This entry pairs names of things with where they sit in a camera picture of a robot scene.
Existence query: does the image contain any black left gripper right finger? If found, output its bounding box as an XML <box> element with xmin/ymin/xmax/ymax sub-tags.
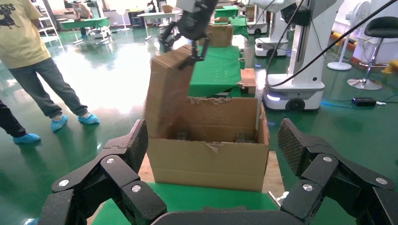
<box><xmin>276</xmin><ymin>118</ymin><xmax>398</xmax><ymax>225</ymax></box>

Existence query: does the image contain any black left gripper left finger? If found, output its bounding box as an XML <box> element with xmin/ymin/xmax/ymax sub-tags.
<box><xmin>37</xmin><ymin>119</ymin><xmax>168</xmax><ymax>225</ymax></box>

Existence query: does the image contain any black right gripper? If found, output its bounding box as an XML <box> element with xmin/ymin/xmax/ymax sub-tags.
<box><xmin>158</xmin><ymin>0</ymin><xmax>219</xmax><ymax>70</ymax></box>

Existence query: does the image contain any small cardboard box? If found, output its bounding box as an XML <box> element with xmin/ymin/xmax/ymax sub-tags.
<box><xmin>144</xmin><ymin>45</ymin><xmax>195</xmax><ymax>137</ymax></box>

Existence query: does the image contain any closed background cardboard box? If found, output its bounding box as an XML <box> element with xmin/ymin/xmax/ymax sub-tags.
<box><xmin>203</xmin><ymin>24</ymin><xmax>234</xmax><ymax>48</ymax></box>

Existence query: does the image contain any large open cardboard carton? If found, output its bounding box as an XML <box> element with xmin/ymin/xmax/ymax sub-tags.
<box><xmin>146</xmin><ymin>97</ymin><xmax>270</xmax><ymax>193</ymax></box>

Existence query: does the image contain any white background table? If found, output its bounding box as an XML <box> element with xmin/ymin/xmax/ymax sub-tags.
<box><xmin>137</xmin><ymin>11</ymin><xmax>182</xmax><ymax>41</ymax></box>

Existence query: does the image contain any distant green covered table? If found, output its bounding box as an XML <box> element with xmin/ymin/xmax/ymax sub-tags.
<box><xmin>214</xmin><ymin>5</ymin><xmax>239</xmax><ymax>19</ymax></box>
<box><xmin>61</xmin><ymin>17</ymin><xmax>110</xmax><ymax>32</ymax></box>

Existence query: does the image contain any large green table cloth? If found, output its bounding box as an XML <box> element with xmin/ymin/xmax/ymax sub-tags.
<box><xmin>93</xmin><ymin>182</ymin><xmax>281</xmax><ymax>225</ymax></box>

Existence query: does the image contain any small wooden crate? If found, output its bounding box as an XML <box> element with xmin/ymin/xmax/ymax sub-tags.
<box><xmin>240</xmin><ymin>68</ymin><xmax>257</xmax><ymax>95</ymax></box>

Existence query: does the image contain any black power brick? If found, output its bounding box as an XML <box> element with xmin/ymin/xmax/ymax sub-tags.
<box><xmin>352</xmin><ymin>97</ymin><xmax>377</xmax><ymax>107</ymax></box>

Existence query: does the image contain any white wheeled background robot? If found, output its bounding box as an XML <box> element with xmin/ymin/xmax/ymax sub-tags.
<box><xmin>254</xmin><ymin>12</ymin><xmax>291</xmax><ymax>58</ymax></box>
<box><xmin>262</xmin><ymin>0</ymin><xmax>344</xmax><ymax>113</ymax></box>

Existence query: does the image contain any white standing fan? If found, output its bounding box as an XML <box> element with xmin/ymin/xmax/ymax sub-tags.
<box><xmin>327</xmin><ymin>1</ymin><xmax>357</xmax><ymax>71</ymax></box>

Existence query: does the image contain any person in wide black trousers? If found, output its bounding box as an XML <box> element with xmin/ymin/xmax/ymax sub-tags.
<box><xmin>0</xmin><ymin>99</ymin><xmax>42</xmax><ymax>145</ymax></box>

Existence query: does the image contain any white metal shelf rack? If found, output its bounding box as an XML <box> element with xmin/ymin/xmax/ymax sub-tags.
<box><xmin>31</xmin><ymin>0</ymin><xmax>61</xmax><ymax>44</ymax></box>

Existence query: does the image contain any person in grey jeans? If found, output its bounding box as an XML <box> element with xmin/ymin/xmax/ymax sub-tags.
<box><xmin>0</xmin><ymin>0</ymin><xmax>100</xmax><ymax>133</ymax></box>

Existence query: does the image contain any black bar stool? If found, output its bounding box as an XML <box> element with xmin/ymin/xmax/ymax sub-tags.
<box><xmin>347</xmin><ymin>16</ymin><xmax>398</xmax><ymax>91</ymax></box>

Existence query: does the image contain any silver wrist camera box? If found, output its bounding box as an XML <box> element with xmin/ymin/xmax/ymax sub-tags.
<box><xmin>176</xmin><ymin>0</ymin><xmax>201</xmax><ymax>14</ymax></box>

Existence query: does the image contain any long black floor cable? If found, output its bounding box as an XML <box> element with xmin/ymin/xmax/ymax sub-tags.
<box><xmin>266</xmin><ymin>0</ymin><xmax>398</xmax><ymax>88</ymax></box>

